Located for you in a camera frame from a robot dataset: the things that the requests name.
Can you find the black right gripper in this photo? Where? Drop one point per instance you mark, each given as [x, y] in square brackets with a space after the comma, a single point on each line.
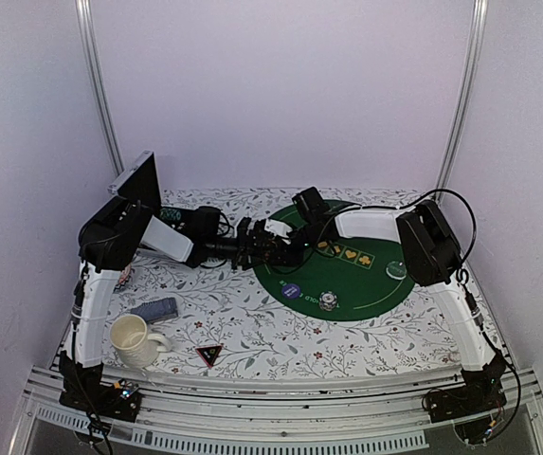
[290, 257]

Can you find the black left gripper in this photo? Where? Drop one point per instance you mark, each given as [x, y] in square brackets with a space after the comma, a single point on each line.
[244, 252]

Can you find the blue small blind button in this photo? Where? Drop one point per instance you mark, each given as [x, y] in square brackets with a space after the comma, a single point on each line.
[290, 291]

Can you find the poker chip stack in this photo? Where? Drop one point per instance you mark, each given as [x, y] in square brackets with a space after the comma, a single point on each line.
[328, 301]

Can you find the white dealer button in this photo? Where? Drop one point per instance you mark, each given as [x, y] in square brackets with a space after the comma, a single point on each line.
[396, 270]

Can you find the blue playing card deck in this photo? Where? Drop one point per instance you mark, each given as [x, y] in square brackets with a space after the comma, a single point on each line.
[156, 310]

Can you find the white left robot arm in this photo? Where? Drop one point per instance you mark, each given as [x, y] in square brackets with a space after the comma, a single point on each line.
[108, 243]

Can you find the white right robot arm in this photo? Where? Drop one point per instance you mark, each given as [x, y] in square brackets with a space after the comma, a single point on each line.
[432, 257]

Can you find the round green poker mat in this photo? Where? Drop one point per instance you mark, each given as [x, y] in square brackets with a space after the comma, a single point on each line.
[354, 269]

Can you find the floral white table mat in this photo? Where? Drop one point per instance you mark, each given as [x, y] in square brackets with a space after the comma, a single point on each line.
[261, 338]

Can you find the poker chip row rear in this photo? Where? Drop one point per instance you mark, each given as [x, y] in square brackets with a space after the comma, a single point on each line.
[171, 215]

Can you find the black triangular marker tag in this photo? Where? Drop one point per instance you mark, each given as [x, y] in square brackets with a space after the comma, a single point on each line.
[209, 354]

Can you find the aluminium poker chip case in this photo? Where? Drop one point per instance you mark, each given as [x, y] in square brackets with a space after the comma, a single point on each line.
[140, 183]

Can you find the cream ceramic mug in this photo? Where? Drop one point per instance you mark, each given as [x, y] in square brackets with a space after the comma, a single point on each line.
[136, 344]

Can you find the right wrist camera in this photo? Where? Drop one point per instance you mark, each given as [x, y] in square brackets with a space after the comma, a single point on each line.
[277, 228]

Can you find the aluminium front rail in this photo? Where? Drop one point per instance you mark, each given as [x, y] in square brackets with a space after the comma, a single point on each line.
[182, 414]

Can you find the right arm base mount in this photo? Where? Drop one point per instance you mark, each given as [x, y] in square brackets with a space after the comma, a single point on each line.
[481, 392]

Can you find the left aluminium frame post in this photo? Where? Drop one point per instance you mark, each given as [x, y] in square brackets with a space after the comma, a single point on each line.
[92, 61]

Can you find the aluminium frame post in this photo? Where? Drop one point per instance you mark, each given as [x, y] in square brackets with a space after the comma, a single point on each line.
[471, 63]
[92, 61]

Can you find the right aluminium frame post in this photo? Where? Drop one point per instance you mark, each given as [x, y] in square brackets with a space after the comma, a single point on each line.
[471, 63]

